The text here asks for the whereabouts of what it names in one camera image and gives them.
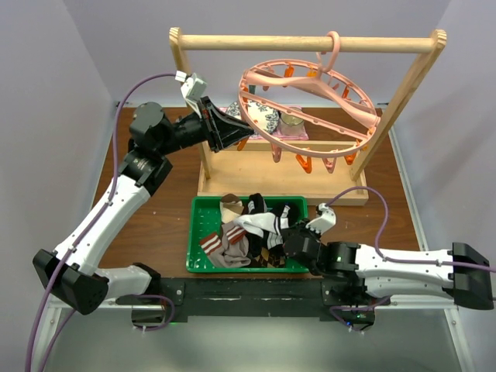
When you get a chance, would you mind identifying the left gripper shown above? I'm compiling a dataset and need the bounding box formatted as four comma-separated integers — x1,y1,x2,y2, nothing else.
157,96,253,156

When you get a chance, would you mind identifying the orange clothespin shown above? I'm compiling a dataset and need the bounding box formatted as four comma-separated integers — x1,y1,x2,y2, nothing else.
295,154,312,174
236,137,249,151

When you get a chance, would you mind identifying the pink round clip hanger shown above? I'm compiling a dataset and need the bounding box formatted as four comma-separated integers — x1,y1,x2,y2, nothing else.
238,31,381,164

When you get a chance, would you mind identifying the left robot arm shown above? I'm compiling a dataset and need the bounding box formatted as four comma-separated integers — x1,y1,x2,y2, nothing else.
33,97,254,315

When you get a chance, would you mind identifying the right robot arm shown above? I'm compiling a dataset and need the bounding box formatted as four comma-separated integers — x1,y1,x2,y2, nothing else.
282,222,495,310

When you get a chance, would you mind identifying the floral ceramic plate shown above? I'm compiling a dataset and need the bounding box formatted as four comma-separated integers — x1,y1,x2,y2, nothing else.
225,100,280,134

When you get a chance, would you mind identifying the grey sock with red stripes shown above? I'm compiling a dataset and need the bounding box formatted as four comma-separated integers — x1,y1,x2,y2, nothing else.
199,222,251,269

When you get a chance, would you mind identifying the pink cloth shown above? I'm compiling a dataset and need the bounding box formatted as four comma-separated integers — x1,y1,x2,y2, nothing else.
220,102,308,140

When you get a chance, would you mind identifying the wooden hanging rack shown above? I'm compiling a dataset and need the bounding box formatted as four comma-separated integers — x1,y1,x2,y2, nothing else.
169,27,447,206

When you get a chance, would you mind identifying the brown and cream sock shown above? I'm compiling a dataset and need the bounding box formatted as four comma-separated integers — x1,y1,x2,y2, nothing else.
219,194,244,224

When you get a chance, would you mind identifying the green plastic tray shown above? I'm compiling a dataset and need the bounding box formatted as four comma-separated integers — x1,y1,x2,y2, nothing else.
184,195,314,274

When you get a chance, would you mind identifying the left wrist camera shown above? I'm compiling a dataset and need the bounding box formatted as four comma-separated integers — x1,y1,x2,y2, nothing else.
175,71,207,105

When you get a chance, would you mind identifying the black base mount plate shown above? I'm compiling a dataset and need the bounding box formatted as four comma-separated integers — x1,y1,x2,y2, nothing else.
115,276,391,324

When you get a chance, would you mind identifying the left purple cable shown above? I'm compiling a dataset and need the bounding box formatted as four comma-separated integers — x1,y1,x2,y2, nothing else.
24,73,187,372

